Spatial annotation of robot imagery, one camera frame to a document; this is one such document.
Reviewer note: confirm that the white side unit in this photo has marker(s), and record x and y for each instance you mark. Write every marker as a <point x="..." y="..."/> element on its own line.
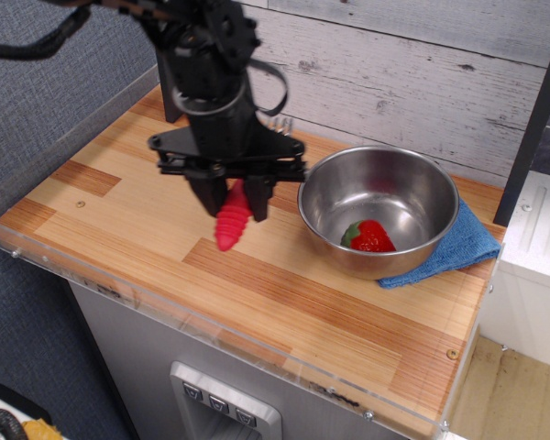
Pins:
<point x="516" y="310"/>

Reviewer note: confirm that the yellow object at corner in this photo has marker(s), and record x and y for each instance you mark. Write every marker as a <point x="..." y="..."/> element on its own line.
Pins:
<point x="41" y="430"/>

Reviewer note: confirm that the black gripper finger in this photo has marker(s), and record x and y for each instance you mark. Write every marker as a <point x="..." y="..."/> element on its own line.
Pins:
<point x="258" y="190"/>
<point x="210" y="192"/>

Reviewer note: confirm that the blue folded cloth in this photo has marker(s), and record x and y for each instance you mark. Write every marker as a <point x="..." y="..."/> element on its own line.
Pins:
<point x="467" y="243"/>

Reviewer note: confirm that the clear acrylic table guard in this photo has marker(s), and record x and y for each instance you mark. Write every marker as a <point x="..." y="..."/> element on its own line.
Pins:
<point x="108" y="219"/>

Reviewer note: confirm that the red-handled metal fork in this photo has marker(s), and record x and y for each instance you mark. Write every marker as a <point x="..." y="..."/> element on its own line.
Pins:
<point x="232" y="219"/>

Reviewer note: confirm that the right dark metal post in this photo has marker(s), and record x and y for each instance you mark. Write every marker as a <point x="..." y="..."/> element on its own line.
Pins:
<point x="525" y="154"/>

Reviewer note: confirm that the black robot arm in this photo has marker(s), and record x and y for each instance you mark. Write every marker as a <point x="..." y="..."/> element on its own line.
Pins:
<point x="210" y="14"/>

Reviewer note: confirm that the dark metal post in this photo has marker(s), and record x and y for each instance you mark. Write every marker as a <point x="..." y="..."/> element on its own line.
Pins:
<point x="167" y="85"/>
<point x="525" y="154"/>

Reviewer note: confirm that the left dark metal post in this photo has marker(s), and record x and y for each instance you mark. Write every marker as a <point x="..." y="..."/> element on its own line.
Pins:
<point x="167" y="85"/>

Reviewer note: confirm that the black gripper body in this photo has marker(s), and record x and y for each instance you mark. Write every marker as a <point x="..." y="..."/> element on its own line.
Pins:
<point x="209" y="70"/>

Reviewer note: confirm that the stainless steel bowl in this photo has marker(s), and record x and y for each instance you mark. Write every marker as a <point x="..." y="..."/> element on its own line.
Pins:
<point x="410" y="196"/>

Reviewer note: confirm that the red toy strawberry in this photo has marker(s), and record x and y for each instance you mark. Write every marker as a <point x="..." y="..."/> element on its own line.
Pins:
<point x="367" y="235"/>

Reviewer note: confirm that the grey cabinet with button panel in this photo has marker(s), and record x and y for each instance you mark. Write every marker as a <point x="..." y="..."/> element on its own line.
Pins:
<point x="176" y="383"/>

